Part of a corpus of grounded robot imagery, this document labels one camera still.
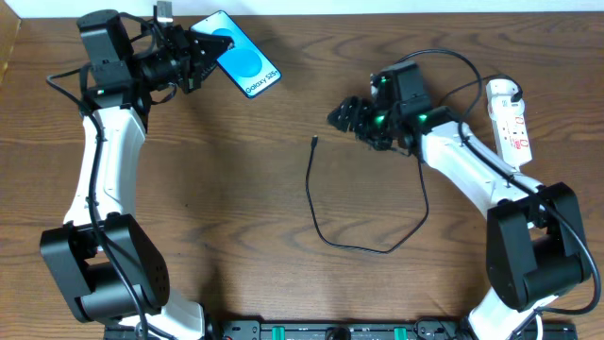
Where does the blue screen Galaxy smartphone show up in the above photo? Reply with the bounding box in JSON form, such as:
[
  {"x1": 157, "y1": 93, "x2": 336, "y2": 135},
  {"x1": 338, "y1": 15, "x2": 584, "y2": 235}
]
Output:
[{"x1": 191, "y1": 10, "x2": 282, "y2": 99}]

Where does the black USB charging cable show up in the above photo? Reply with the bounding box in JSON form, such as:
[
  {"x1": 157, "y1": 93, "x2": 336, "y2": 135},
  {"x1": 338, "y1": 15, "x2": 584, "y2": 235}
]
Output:
[{"x1": 304, "y1": 73, "x2": 524, "y2": 255}]

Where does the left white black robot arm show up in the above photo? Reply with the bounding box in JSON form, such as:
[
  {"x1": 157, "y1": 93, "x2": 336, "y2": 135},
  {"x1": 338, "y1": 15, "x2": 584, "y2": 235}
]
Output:
[{"x1": 40, "y1": 1, "x2": 233, "y2": 339}]

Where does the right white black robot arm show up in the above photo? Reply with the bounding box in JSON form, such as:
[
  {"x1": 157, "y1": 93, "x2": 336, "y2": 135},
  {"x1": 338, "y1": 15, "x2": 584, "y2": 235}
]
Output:
[{"x1": 327, "y1": 61, "x2": 600, "y2": 339}]

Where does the white charger plug adapter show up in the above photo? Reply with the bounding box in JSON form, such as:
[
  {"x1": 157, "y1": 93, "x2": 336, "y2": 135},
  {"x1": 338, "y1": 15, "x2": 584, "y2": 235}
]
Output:
[{"x1": 486, "y1": 78, "x2": 525, "y2": 121}]

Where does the white power strip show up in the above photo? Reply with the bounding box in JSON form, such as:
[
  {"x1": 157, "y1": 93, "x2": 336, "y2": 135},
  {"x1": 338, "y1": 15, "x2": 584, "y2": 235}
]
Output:
[{"x1": 492, "y1": 113, "x2": 532, "y2": 169}]

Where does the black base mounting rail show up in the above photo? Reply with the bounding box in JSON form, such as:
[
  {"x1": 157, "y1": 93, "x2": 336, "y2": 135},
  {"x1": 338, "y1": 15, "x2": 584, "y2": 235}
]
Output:
[{"x1": 102, "y1": 317, "x2": 579, "y2": 340}]

